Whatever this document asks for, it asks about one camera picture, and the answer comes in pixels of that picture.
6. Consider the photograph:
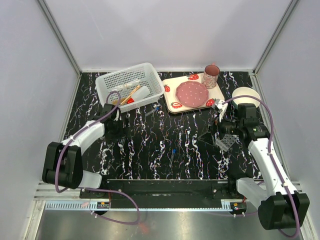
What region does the clear test tube rack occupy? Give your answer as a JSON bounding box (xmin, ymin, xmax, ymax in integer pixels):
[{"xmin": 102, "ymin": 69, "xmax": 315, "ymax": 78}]
[{"xmin": 215, "ymin": 134, "xmax": 239, "ymax": 152}]

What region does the white squeeze bottle red cap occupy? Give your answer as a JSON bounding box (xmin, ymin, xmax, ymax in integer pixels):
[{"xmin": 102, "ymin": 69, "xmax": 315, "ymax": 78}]
[{"xmin": 126, "ymin": 86, "xmax": 150, "ymax": 104}]

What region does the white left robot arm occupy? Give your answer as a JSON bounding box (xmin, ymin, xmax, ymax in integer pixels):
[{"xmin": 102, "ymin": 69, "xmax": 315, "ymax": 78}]
[{"xmin": 42, "ymin": 103, "xmax": 130, "ymax": 198}]

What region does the right controller box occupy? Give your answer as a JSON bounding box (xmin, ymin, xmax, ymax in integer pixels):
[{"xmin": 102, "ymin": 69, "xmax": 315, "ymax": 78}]
[{"xmin": 230, "ymin": 202, "xmax": 247, "ymax": 214}]

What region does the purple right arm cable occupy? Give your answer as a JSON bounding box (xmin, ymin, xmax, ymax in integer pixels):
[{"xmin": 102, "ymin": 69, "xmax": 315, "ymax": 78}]
[{"xmin": 219, "ymin": 96, "xmax": 301, "ymax": 238}]

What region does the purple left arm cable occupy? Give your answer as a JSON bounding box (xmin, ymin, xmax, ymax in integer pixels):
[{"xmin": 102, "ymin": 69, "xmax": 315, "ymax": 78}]
[{"xmin": 54, "ymin": 90, "xmax": 141, "ymax": 225}]

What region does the controller box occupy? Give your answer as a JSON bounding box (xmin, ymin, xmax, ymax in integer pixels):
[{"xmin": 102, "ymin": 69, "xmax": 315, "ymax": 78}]
[
  {"xmin": 96, "ymin": 200, "xmax": 111, "ymax": 211},
  {"xmin": 230, "ymin": 202, "xmax": 247, "ymax": 214}
]

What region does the pink patterned mug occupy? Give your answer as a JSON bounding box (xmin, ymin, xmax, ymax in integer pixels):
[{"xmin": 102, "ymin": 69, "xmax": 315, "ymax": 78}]
[{"xmin": 201, "ymin": 64, "xmax": 220, "ymax": 89}]

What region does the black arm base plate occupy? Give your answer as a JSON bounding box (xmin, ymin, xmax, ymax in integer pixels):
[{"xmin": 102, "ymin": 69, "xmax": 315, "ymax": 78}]
[{"xmin": 79, "ymin": 179, "xmax": 245, "ymax": 211}]

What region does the left controller box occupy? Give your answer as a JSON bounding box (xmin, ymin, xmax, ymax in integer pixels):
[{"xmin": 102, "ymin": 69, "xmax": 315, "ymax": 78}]
[{"xmin": 96, "ymin": 200, "xmax": 111, "ymax": 211}]

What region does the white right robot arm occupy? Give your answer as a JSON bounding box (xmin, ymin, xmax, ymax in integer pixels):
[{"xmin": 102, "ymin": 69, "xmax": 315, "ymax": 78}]
[{"xmin": 202, "ymin": 103, "xmax": 310, "ymax": 230}]

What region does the clear plastic funnel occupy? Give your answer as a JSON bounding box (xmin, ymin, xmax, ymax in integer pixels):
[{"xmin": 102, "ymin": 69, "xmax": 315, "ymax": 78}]
[{"xmin": 112, "ymin": 81, "xmax": 139, "ymax": 93}]

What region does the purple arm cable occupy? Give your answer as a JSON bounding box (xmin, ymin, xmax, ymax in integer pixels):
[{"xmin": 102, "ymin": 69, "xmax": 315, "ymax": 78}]
[
  {"xmin": 54, "ymin": 90, "xmax": 141, "ymax": 225},
  {"xmin": 219, "ymin": 96, "xmax": 301, "ymax": 238}
]

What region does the white perforated plastic basket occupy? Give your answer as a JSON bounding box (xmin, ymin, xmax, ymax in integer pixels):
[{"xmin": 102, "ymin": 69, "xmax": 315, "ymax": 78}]
[{"xmin": 95, "ymin": 62, "xmax": 165, "ymax": 113}]

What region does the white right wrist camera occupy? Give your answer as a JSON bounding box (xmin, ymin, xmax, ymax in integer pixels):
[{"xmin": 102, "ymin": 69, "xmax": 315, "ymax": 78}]
[{"xmin": 212, "ymin": 99, "xmax": 228, "ymax": 122}]

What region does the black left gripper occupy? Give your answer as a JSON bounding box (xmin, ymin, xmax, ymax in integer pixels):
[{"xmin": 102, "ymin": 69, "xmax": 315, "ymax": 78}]
[{"xmin": 105, "ymin": 117, "xmax": 132, "ymax": 143}]

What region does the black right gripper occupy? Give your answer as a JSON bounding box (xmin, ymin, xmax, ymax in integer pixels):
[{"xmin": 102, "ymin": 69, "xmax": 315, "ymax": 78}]
[{"xmin": 198, "ymin": 111, "xmax": 244, "ymax": 146}]

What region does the wooden test tube clamp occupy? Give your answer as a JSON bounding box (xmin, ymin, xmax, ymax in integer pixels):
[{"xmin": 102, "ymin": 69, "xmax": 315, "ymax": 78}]
[{"xmin": 120, "ymin": 85, "xmax": 141, "ymax": 106}]

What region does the pink dotted plate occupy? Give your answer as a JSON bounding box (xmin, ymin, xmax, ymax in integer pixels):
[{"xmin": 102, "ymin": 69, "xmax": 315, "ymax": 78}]
[{"xmin": 175, "ymin": 81, "xmax": 209, "ymax": 108}]

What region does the white paper bowl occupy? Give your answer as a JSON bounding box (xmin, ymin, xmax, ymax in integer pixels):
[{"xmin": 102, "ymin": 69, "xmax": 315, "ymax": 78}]
[{"xmin": 231, "ymin": 86, "xmax": 261, "ymax": 111}]

